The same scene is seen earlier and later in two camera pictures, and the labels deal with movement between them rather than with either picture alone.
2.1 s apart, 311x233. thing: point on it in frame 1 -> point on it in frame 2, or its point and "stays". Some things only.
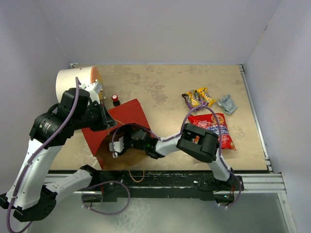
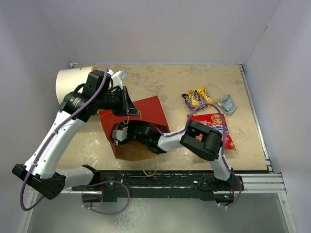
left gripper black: [106, 121] -> [127, 107]
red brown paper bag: [127, 116] -> [151, 113]
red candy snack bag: [210, 121] stays
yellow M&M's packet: [194, 97] stays
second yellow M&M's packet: [203, 94] stays
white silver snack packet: [228, 104] stays
